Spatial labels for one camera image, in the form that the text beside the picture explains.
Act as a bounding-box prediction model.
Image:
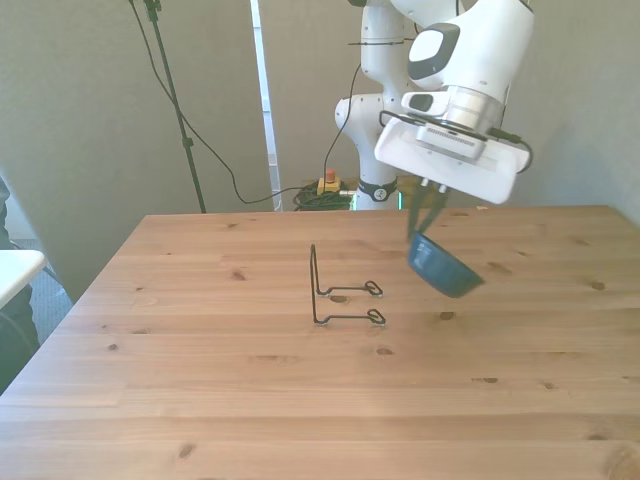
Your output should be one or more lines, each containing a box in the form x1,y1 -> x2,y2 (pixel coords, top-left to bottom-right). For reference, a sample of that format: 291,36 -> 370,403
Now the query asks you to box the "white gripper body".
374,119 -> 533,205

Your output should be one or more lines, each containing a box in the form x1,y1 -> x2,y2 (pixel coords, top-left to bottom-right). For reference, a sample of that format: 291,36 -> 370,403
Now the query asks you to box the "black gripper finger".
406,182 -> 427,241
422,188 -> 450,236

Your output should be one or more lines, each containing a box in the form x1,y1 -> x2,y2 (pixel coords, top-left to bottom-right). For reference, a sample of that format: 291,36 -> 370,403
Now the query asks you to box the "blue ceramic bowl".
405,232 -> 485,300

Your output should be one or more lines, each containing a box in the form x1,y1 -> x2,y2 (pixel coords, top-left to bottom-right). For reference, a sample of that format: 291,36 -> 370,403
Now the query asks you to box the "yellow emergency stop box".
317,169 -> 342,196

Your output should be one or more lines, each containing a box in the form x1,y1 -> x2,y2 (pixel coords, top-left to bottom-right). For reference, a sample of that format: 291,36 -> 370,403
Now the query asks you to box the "black tripod pole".
142,0 -> 209,214

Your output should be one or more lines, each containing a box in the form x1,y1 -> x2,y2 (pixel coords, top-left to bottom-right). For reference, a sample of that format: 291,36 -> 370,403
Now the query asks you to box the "white side table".
0,249 -> 46,309

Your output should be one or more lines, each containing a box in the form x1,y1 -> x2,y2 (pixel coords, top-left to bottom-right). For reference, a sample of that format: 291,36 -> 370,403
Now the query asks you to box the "person in dark clothes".
0,174 -> 44,396

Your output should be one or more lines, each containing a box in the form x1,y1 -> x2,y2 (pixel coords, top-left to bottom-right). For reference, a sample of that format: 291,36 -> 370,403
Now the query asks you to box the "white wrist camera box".
414,123 -> 489,160

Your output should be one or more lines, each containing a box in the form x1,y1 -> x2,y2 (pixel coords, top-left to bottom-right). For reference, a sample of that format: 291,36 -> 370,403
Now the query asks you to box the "black emergency stop cable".
322,62 -> 364,174

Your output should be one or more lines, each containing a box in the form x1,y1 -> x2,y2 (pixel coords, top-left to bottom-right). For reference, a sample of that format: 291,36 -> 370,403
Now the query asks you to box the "coiled green cable bundle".
292,184 -> 357,212

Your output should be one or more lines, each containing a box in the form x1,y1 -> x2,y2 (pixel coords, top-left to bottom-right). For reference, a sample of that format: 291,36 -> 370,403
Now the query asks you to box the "black wire bowl stand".
309,243 -> 389,329

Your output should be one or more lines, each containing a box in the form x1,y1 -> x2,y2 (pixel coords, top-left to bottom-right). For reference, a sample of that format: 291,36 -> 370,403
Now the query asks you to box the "long black hanging cable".
128,0 -> 321,205

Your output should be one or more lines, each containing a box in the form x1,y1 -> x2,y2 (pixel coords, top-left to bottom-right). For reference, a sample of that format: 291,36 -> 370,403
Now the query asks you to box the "white vertical rail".
249,0 -> 284,212

